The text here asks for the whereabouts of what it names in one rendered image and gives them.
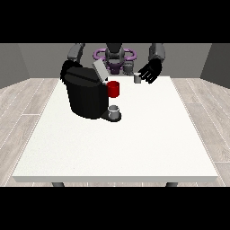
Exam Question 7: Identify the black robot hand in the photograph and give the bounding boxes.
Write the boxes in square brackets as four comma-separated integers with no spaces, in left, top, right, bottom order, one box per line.
[137,57,164,84]
[59,58,84,82]

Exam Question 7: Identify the small grey coffee pod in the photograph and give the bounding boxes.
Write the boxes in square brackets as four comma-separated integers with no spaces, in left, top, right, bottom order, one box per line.
[133,72,142,84]

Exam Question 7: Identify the pale grey machine lid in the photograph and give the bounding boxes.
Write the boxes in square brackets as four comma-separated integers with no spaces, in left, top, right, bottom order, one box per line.
[92,58,110,83]

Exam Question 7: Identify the black coffee machine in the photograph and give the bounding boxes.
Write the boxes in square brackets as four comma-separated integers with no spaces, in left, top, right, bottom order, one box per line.
[65,66,122,123]

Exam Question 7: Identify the red pod holder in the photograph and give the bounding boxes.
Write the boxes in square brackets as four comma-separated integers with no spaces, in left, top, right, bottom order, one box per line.
[106,80,120,99]

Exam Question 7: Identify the grey robot trunk purple rings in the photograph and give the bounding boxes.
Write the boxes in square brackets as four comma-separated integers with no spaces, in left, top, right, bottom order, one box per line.
[93,43,137,75]

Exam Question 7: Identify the small grey cup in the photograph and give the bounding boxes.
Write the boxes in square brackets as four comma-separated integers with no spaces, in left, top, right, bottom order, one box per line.
[108,104,121,119]

